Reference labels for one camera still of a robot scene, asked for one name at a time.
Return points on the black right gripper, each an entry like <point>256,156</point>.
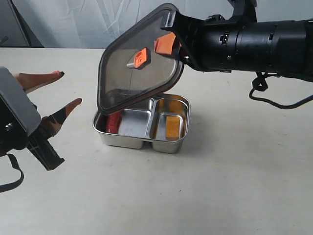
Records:
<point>205,45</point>

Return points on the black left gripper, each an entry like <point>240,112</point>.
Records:
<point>49,126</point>

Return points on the dark transparent box lid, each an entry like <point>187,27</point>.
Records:
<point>129,69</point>

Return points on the stainless steel lunch box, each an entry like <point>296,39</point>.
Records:
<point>147,121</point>

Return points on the red toy sausage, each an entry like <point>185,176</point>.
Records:
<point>113,122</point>

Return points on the yellow toy cheese wedge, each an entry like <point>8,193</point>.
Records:
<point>172,128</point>

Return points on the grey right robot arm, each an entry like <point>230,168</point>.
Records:
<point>242,43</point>

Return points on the grey backdrop curtain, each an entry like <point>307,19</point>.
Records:
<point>96,23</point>

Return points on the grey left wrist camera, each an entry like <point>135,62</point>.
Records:
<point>19,117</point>

